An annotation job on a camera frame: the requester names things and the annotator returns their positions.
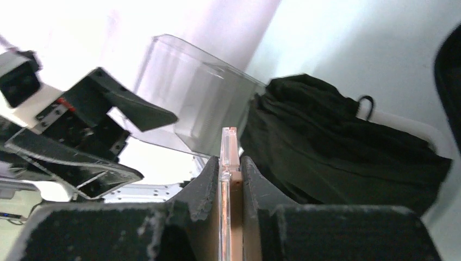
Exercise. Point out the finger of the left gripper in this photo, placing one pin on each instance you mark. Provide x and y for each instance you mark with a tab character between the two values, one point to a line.
95	94
37	158

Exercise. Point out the black ribbed hard-shell suitcase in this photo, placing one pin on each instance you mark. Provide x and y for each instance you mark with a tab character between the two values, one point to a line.
447	80

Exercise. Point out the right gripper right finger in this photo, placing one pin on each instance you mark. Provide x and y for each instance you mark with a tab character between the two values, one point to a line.
278	228

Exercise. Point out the white perforated plastic basket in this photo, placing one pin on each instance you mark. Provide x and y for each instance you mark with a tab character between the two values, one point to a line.
442	212

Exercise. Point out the aluminium frame rail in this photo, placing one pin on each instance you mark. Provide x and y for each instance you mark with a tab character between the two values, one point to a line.
19	198

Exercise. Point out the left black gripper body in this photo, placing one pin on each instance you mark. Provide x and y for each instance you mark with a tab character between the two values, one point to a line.
104	141

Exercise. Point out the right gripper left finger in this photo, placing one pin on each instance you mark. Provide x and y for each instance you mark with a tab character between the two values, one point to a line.
184	227

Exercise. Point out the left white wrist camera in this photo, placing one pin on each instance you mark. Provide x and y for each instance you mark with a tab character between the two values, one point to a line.
25	100

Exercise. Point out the clear acrylic bin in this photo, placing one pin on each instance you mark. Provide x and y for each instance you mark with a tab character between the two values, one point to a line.
204	92

